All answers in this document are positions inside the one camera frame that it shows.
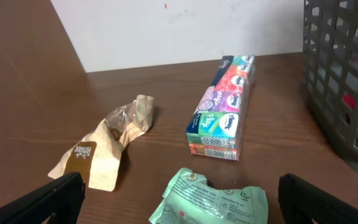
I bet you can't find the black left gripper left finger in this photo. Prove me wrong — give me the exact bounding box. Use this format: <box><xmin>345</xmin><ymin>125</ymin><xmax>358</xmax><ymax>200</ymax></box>
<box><xmin>0</xmin><ymin>172</ymin><xmax>85</xmax><ymax>223</ymax></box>

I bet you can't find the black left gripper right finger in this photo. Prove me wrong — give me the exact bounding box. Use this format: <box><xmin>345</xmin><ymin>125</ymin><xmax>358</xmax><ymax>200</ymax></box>
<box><xmin>278</xmin><ymin>173</ymin><xmax>358</xmax><ymax>224</ymax></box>

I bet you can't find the colourful tissue pack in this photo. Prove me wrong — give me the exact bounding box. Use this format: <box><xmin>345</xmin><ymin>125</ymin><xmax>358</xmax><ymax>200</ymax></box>
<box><xmin>185</xmin><ymin>55</ymin><xmax>255</xmax><ymax>161</ymax></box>

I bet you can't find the beige paper snack bag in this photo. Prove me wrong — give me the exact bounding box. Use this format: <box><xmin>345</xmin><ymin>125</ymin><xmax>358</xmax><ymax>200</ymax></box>
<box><xmin>48</xmin><ymin>95</ymin><xmax>154</xmax><ymax>192</ymax></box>

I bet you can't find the light green crumpled packet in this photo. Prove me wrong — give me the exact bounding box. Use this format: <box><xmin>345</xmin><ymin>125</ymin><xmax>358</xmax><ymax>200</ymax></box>
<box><xmin>149</xmin><ymin>167</ymin><xmax>269</xmax><ymax>224</ymax></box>

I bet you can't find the grey plastic basket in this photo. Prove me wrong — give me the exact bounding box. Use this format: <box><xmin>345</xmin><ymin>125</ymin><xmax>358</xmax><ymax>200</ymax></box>
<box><xmin>301</xmin><ymin>0</ymin><xmax>358</xmax><ymax>172</ymax></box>

